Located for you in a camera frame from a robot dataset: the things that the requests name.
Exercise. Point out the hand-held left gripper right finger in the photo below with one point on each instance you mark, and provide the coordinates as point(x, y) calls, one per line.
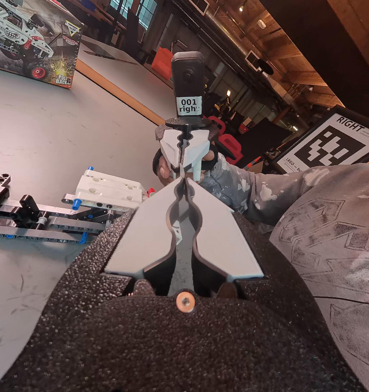
point(227, 242)

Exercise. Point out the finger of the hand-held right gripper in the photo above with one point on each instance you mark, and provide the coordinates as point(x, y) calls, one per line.
point(170, 147)
point(198, 147)

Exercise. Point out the window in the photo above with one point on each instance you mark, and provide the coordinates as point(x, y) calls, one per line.
point(132, 9)

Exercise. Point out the framed marker tag sign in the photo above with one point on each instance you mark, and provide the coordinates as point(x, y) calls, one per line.
point(334, 144)

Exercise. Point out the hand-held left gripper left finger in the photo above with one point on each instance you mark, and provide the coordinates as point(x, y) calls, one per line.
point(135, 242)

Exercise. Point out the wood-edged grey table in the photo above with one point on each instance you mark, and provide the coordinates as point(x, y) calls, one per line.
point(126, 79)

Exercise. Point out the person's right forearm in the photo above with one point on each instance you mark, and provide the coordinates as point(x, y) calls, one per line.
point(242, 190)

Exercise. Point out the orange crate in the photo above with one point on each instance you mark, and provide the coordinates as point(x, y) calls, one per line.
point(161, 64)

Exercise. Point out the printed toy truck box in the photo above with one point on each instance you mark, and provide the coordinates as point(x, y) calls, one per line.
point(34, 36)

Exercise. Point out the grey desk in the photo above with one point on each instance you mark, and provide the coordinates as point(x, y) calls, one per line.
point(49, 122)

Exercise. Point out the orange traffic cone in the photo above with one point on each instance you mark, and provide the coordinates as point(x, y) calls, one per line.
point(252, 164)

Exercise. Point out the person's right hand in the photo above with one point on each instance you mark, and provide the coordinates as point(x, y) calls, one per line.
point(164, 171)

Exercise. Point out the white black toy truck chassis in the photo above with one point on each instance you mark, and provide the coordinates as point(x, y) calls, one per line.
point(111, 190)

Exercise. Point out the red chair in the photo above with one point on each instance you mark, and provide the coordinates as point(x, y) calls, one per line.
point(230, 144)

